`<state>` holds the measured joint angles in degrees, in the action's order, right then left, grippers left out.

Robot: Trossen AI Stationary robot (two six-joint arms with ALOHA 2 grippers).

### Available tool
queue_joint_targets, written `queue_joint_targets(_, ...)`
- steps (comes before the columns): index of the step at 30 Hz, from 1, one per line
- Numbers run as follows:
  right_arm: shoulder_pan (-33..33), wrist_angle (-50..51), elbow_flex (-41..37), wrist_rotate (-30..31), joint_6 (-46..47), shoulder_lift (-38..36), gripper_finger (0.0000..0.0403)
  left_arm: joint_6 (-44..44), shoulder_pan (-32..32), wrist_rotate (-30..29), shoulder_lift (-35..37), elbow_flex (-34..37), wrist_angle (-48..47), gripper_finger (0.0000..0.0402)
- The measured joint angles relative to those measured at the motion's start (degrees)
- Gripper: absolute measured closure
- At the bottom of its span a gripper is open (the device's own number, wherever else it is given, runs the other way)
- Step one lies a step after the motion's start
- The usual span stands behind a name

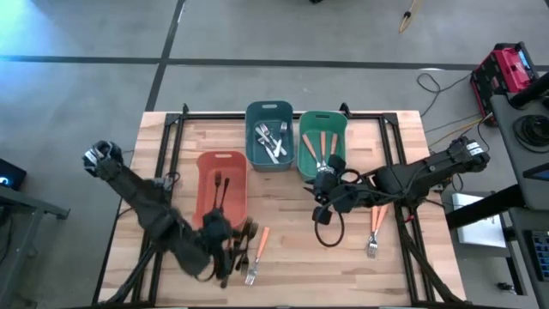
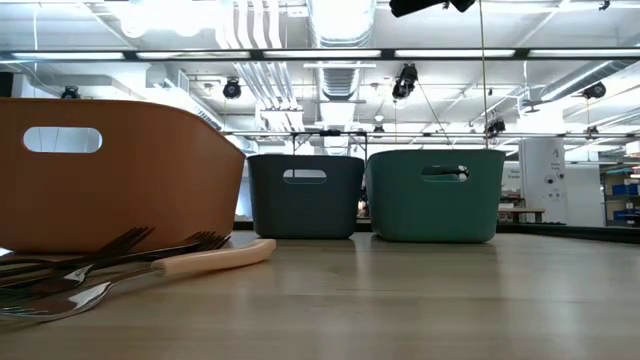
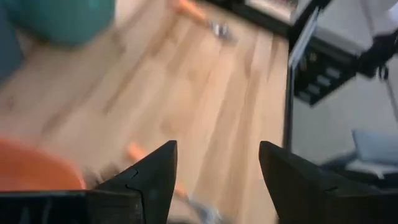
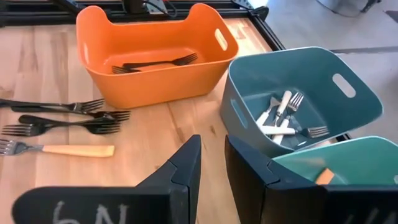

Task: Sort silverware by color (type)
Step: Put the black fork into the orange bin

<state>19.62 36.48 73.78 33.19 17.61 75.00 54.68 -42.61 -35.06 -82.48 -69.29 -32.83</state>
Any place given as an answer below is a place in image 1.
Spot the black metal rig frame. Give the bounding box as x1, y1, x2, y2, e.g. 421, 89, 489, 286
92, 101, 473, 308

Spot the white flat box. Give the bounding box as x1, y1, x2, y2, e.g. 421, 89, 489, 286
450, 191, 509, 250

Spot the black monitor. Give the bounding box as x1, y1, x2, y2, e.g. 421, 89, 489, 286
0, 157, 28, 192

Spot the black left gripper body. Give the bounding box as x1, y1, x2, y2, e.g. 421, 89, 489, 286
200, 208, 235, 282

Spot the green plastic bin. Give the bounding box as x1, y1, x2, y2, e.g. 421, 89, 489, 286
297, 110, 349, 184

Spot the red and black tool case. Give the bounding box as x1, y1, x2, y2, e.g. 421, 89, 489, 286
469, 41, 540, 126

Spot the blue plastic bin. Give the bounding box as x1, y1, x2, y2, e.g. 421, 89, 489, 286
244, 100, 297, 173

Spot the orange plastic bin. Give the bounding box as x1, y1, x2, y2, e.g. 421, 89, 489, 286
191, 149, 250, 229

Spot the yellow floor cable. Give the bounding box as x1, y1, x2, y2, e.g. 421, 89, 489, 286
397, 0, 424, 34

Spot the coiled black cable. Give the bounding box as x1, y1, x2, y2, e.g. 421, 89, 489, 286
512, 114, 549, 155

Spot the white-handled silver fork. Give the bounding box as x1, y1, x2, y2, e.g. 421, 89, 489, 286
260, 123, 288, 156
274, 121, 288, 158
256, 126, 281, 165

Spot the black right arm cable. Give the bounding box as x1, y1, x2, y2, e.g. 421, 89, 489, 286
314, 204, 347, 249

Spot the grey side desk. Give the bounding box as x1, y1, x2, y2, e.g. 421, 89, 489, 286
490, 70, 549, 212

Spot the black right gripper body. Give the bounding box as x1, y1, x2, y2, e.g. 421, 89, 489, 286
311, 153, 349, 227

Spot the long yellow cable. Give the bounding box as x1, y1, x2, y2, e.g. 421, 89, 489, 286
428, 116, 486, 149

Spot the grey metal side table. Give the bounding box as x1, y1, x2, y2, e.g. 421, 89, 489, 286
0, 184, 71, 308

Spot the dark keyboard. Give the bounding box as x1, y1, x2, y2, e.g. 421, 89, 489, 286
525, 229, 549, 284

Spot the black metal beam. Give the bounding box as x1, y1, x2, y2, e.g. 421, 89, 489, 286
444, 183, 528, 231

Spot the black round pole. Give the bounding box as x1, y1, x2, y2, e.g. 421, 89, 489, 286
508, 71, 549, 109

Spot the black floor cable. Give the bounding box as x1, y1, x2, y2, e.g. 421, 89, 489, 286
416, 71, 473, 119

